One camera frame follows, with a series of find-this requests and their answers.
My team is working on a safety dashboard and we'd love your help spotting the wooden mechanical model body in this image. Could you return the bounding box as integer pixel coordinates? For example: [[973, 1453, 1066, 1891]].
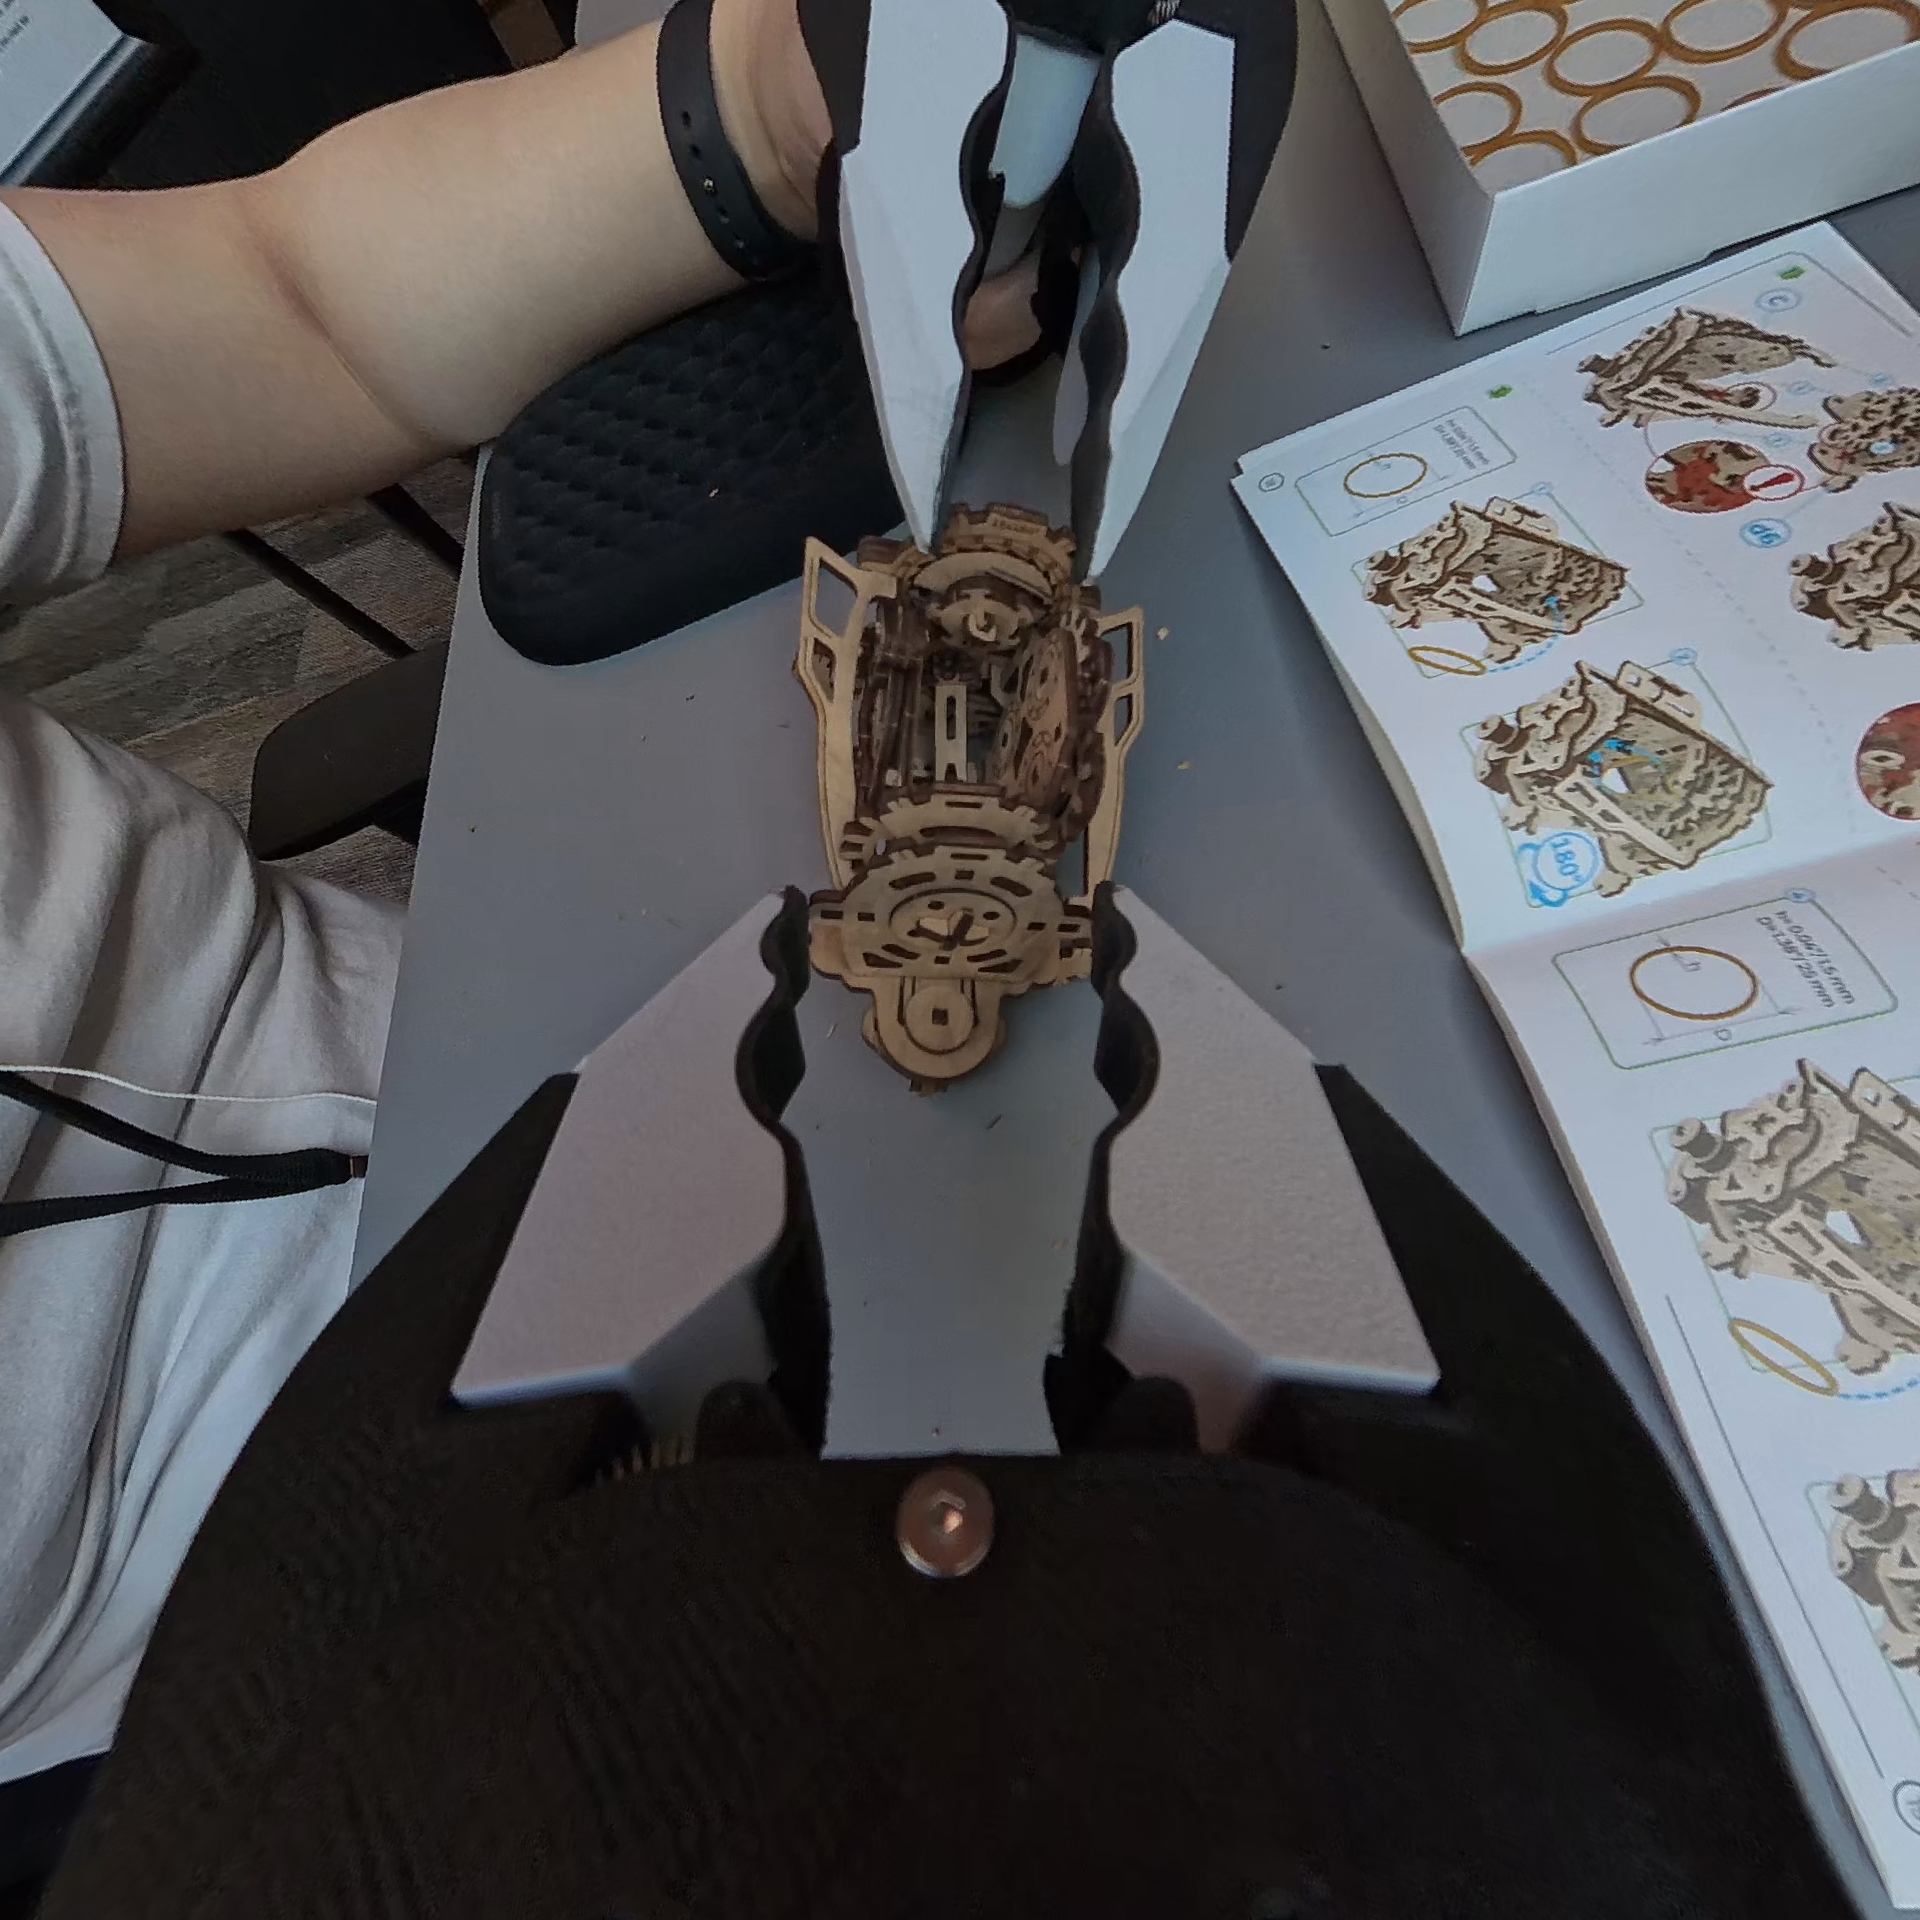
[[791, 504, 1146, 864]]

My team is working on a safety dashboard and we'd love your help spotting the black mesh wrist rest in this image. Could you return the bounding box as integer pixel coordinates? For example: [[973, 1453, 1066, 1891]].
[[483, 271, 962, 671]]

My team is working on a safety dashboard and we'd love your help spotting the black wrist band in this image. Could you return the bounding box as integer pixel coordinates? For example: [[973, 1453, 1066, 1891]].
[[657, 0, 799, 281]]

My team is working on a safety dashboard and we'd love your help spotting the person's left forearm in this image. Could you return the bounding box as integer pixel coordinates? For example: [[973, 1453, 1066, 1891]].
[[0, 29, 694, 570]]

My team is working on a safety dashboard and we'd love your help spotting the white cardboard box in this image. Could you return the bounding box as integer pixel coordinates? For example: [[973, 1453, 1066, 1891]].
[[1319, 0, 1920, 337]]

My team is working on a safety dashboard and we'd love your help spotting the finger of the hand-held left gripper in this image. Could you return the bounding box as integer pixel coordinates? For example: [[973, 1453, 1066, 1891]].
[[818, 0, 1025, 543], [1047, 11, 1241, 578]]

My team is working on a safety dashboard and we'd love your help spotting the person's left hand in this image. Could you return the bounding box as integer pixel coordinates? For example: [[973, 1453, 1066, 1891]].
[[717, 0, 1081, 385]]

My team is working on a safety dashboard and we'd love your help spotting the black lanyard strap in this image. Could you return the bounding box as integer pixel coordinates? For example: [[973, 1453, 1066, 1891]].
[[0, 1068, 367, 1240]]

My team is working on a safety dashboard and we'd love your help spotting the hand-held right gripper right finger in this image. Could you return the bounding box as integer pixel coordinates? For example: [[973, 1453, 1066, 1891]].
[[1053, 883, 1445, 1453]]

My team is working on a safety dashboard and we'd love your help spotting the wooden gear plate assembly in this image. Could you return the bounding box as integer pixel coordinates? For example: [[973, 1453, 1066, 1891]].
[[806, 840, 1100, 1099]]

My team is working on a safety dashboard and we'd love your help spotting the group of tan rubber bands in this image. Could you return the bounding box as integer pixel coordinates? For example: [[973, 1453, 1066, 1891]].
[[1387, 0, 1920, 167]]

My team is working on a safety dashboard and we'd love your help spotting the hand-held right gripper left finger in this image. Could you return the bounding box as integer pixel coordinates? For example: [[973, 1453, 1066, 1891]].
[[449, 884, 829, 1456]]

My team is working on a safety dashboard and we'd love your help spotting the person's white clothing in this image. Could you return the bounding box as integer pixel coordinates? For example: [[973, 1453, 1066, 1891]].
[[0, 201, 409, 1788]]

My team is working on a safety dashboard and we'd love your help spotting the open instruction booklet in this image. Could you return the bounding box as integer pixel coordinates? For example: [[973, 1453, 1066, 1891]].
[[1230, 223, 1920, 1907]]

